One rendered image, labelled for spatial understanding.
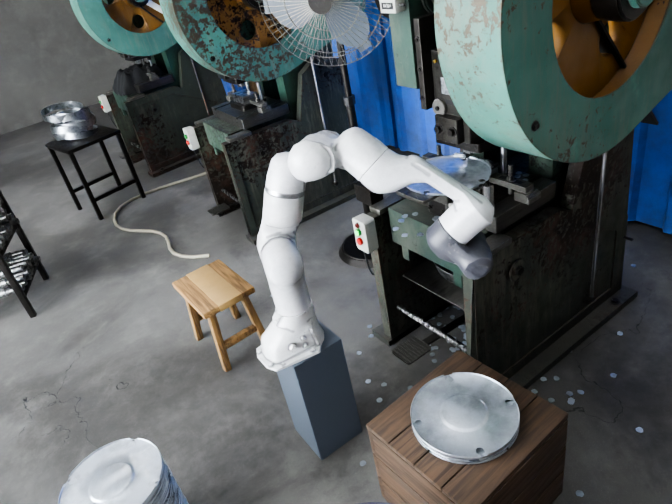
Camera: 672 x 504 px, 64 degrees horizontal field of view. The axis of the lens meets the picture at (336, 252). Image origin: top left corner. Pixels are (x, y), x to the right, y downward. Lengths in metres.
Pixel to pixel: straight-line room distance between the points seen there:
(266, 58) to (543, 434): 2.12
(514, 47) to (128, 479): 1.47
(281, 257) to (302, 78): 1.89
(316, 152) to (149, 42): 3.25
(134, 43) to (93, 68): 3.62
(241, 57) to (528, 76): 1.80
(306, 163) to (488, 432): 0.84
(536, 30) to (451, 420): 0.98
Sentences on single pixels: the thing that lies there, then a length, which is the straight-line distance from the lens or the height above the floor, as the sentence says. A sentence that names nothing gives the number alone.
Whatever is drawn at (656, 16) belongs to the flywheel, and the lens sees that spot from 1.78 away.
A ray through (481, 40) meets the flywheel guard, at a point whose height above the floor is 1.31.
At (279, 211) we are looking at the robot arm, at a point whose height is 0.94.
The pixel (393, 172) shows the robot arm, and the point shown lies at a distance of 1.33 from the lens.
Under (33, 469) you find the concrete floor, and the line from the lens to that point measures 2.51.
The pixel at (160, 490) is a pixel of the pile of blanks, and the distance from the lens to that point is 1.72.
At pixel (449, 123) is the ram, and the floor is 0.96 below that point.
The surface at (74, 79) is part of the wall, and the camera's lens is 7.99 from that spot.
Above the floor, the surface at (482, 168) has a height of 0.78.
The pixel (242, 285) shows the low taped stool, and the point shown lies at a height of 0.33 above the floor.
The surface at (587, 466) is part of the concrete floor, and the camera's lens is 1.97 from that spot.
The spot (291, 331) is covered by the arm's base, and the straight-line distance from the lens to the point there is 1.65.
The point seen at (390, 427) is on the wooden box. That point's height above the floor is 0.35.
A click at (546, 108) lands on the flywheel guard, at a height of 1.13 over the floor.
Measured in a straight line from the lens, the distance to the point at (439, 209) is 1.86.
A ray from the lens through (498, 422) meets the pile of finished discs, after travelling 1.56.
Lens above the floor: 1.58
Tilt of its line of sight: 32 degrees down
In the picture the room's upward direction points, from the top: 12 degrees counter-clockwise
